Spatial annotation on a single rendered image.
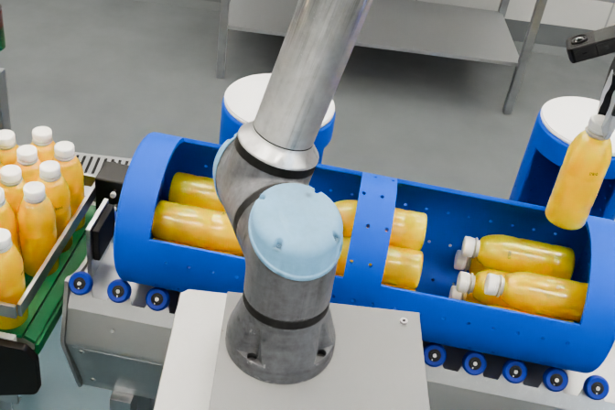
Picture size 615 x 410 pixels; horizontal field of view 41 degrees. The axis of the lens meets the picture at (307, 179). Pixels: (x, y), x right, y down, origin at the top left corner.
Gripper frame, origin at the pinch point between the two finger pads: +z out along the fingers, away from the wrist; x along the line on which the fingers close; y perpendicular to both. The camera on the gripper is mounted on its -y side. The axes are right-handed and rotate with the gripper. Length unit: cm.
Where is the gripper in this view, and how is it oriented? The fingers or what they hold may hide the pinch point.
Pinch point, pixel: (601, 124)
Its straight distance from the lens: 138.7
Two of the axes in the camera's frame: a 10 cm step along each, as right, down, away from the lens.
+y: 9.8, 1.9, -0.5
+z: -1.3, 8.0, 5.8
